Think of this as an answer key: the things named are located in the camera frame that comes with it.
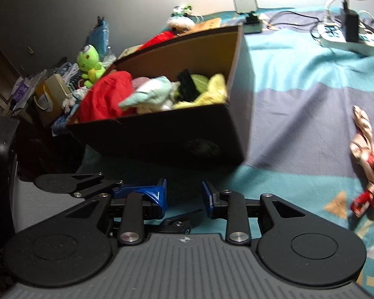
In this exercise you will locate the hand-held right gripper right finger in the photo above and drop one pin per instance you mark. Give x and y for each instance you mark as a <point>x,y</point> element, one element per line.
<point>206,199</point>

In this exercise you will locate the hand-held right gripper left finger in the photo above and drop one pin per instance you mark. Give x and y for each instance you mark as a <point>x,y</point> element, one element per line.
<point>161,199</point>

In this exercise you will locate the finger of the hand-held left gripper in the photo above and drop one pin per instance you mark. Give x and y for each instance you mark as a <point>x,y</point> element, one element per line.
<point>124,190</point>
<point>177,223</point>

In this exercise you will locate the brown cardboard box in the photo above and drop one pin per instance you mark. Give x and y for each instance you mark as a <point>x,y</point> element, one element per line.
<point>174,137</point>

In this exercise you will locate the yellow plush toy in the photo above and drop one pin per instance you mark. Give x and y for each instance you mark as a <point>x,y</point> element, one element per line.
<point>216,87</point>

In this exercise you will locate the green knitted toy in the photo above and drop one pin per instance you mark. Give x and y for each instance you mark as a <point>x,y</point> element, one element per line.
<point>201,84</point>

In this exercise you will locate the purple and white plastic bag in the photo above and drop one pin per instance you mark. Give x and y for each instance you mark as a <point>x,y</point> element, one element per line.
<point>25,90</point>

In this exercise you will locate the brown paper bag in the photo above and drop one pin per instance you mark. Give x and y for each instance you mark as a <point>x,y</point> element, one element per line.
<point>53,93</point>

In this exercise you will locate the red cloth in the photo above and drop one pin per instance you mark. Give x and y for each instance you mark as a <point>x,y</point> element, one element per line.
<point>106,99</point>

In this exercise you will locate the dark wooden cabinet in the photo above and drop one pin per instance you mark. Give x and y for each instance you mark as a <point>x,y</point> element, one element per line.
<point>0,68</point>

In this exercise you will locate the mint and pink plush toy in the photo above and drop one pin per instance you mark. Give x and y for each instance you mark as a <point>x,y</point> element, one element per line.
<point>152,90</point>

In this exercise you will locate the black cloth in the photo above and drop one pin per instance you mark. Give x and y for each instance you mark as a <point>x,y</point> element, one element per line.
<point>187,84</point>

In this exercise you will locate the green one-eyed monster plush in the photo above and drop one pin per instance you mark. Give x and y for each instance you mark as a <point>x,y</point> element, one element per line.
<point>88,59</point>

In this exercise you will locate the striped bed sheet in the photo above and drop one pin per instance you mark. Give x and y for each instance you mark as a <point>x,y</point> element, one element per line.
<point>299,99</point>

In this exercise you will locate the red plush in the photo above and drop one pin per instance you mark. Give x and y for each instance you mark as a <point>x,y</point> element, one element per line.
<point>160,39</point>

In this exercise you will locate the blue bag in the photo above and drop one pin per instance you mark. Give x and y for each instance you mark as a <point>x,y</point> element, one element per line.
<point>101,35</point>

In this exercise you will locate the small red figure toy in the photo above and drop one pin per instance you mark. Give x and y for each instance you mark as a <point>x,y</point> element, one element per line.
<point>366,197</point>

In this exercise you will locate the cream and red hero figure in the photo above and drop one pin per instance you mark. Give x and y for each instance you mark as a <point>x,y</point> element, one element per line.
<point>364,130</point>

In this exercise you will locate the small orange cardboard box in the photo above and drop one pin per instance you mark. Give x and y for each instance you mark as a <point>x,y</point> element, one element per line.
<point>208,24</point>

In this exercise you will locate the white fluffy plush toy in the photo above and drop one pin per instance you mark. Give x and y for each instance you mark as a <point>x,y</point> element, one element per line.
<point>179,21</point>

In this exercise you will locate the small standing mirror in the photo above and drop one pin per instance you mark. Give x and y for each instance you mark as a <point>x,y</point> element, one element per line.
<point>244,1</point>

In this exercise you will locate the white power strip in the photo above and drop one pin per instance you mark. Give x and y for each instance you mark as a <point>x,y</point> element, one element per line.
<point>336,42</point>

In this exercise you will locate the black charger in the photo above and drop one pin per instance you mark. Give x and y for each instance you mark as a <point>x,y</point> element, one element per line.
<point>350,26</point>

